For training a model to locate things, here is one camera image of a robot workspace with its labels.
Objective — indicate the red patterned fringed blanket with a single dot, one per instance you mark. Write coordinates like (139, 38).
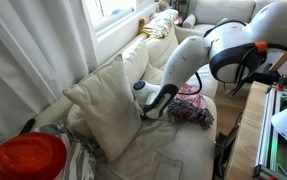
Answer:
(193, 106)

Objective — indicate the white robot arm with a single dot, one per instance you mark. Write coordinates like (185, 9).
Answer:
(186, 60)

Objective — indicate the beige throw pillow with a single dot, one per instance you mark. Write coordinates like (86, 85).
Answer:
(106, 110)

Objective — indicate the beige sofa back cushion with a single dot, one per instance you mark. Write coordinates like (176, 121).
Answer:
(161, 46)
(136, 60)

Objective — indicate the beige fabric sofa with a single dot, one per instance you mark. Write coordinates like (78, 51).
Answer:
(176, 146)

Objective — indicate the colourful patterned quilt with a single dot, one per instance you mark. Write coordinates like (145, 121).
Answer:
(159, 23)

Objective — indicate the clear acrylic stand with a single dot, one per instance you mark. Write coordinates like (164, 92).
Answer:
(166, 168)

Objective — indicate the grey white striped cloth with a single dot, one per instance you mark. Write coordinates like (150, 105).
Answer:
(79, 160)

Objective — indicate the light wooden table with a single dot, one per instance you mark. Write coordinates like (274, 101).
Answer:
(246, 133)

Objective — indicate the light grey armchair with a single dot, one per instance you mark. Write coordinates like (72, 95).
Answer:
(223, 11)

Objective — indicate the small black object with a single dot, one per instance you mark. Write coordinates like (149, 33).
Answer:
(28, 126)

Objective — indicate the white curtain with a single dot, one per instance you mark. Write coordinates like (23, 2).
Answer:
(23, 50)

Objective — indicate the red hard hat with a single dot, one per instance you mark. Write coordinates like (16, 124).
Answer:
(26, 156)

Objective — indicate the white dome cap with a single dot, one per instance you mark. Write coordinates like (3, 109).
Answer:
(286, 123)

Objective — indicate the white window frame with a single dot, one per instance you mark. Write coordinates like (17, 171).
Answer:
(113, 10)

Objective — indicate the aluminium profile frame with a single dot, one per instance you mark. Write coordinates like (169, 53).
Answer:
(269, 140)

